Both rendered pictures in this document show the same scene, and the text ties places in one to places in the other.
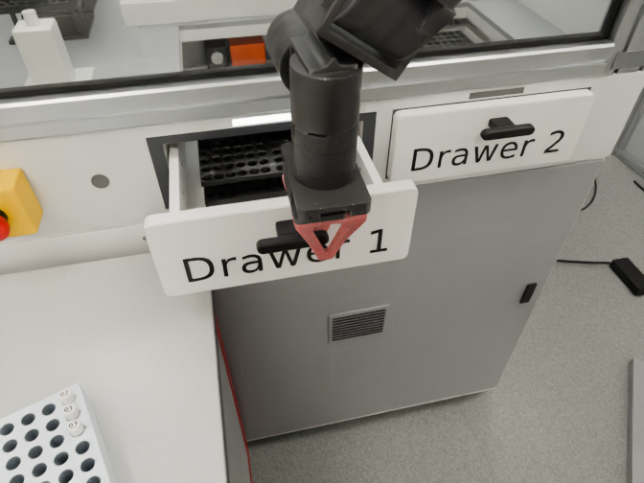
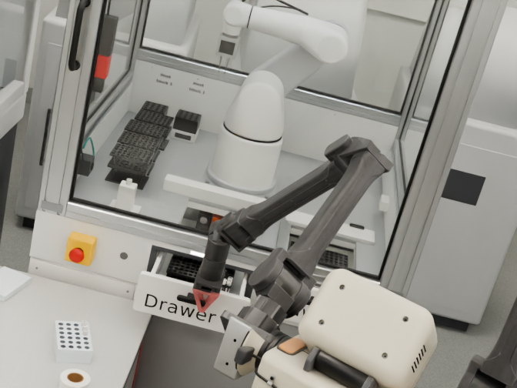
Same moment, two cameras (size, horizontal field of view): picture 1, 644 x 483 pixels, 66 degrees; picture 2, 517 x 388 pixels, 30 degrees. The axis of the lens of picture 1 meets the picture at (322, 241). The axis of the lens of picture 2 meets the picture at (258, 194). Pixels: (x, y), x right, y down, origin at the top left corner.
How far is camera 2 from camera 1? 1.97 m
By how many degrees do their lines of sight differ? 23
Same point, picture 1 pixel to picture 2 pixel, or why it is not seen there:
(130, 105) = (152, 229)
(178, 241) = (149, 285)
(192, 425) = (121, 356)
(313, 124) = (208, 255)
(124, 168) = (136, 253)
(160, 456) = (107, 359)
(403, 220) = not seen: hidden behind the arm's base
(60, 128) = (121, 228)
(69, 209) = (104, 262)
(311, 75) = (212, 241)
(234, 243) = (169, 295)
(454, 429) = not seen: outside the picture
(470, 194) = not seen: hidden behind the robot
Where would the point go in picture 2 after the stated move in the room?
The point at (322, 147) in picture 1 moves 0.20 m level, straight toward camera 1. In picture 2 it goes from (209, 264) to (178, 298)
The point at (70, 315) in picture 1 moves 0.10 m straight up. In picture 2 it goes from (85, 306) to (91, 274)
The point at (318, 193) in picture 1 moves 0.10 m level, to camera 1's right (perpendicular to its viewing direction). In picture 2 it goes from (204, 279) to (241, 294)
